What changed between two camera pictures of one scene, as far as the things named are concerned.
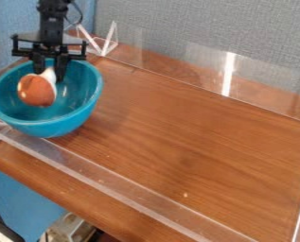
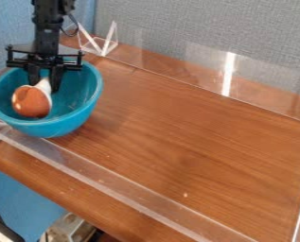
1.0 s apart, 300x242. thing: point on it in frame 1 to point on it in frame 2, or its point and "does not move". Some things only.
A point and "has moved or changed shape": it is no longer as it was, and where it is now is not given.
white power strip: x=70 y=229 does not move
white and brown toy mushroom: x=36 y=88 has moved or changed shape
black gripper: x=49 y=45 to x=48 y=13
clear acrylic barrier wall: x=255 y=62 does not move
